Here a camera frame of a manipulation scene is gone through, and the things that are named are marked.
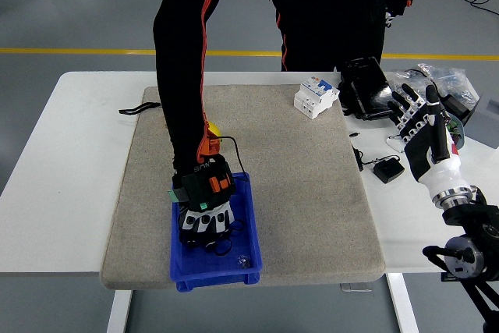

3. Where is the grey box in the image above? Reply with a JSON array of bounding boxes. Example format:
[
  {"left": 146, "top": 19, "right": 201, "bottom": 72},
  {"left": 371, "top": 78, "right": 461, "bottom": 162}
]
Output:
[{"left": 463, "top": 90, "right": 499, "bottom": 149}]

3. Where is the black power brick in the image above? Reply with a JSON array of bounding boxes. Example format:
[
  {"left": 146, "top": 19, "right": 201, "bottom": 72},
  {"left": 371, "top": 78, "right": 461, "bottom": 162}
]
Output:
[{"left": 444, "top": 93, "right": 475, "bottom": 123}]

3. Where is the person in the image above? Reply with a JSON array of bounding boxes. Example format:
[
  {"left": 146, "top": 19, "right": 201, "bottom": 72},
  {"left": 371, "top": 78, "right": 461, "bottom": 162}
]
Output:
[{"left": 152, "top": 0, "right": 415, "bottom": 172}]

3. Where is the grey-brown mat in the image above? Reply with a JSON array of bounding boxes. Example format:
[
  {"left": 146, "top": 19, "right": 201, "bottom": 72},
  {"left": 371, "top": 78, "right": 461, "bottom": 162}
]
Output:
[{"left": 100, "top": 83, "right": 387, "bottom": 291}]

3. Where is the small black power adapter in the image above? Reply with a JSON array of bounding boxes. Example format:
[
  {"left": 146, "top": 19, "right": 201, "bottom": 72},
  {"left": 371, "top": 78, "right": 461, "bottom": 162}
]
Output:
[{"left": 373, "top": 156, "right": 405, "bottom": 184}]

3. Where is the white table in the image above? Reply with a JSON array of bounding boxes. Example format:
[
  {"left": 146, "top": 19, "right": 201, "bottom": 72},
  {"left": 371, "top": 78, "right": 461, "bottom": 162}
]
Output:
[{"left": 0, "top": 70, "right": 499, "bottom": 333}]

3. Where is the clear bag of metal washers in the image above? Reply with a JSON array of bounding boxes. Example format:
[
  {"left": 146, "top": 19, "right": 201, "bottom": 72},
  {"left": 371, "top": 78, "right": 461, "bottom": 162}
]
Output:
[{"left": 389, "top": 69, "right": 440, "bottom": 110}]

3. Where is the blue plastic box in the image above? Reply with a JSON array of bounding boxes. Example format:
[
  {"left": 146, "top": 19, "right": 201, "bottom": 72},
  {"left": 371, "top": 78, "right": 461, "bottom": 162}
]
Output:
[{"left": 169, "top": 171, "right": 263, "bottom": 292}]

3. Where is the white circuit breaker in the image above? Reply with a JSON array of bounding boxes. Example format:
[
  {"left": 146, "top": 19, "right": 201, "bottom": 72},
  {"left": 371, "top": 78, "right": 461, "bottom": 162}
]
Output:
[{"left": 292, "top": 77, "right": 341, "bottom": 119}]

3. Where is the clear bag of blue parts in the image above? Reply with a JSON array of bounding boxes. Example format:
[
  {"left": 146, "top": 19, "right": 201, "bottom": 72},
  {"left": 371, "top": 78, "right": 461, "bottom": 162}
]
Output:
[{"left": 419, "top": 62, "right": 480, "bottom": 112}]

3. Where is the light blue bowl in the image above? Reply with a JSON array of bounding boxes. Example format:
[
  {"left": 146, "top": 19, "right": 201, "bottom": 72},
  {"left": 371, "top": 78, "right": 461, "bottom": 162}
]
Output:
[{"left": 444, "top": 111, "right": 467, "bottom": 151}]

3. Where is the black glossy case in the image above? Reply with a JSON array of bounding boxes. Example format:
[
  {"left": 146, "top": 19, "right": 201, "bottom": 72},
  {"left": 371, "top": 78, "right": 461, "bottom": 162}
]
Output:
[{"left": 338, "top": 55, "right": 395, "bottom": 122}]

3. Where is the yellow tape measure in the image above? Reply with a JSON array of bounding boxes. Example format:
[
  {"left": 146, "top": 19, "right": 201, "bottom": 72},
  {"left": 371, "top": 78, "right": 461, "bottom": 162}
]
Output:
[{"left": 119, "top": 101, "right": 161, "bottom": 115}]

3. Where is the person's right hand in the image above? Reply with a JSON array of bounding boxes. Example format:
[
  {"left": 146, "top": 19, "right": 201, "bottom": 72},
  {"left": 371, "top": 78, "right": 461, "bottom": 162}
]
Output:
[{"left": 168, "top": 155, "right": 247, "bottom": 257}]

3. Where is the clear bracket under table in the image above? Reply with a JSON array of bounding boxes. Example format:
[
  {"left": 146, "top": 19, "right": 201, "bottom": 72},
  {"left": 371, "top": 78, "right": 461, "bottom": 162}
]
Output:
[{"left": 339, "top": 282, "right": 373, "bottom": 293}]

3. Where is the thin wire with metal end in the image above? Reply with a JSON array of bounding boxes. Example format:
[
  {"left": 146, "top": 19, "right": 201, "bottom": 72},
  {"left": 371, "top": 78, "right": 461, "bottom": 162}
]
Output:
[{"left": 386, "top": 136, "right": 406, "bottom": 154}]

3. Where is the black adapter cord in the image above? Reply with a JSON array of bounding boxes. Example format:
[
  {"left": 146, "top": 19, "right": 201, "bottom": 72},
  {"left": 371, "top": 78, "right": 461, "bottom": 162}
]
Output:
[{"left": 352, "top": 144, "right": 377, "bottom": 172}]

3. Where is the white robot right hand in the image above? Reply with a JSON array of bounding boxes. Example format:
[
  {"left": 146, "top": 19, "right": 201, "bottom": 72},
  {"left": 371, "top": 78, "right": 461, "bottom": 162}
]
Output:
[{"left": 388, "top": 83, "right": 475, "bottom": 197}]

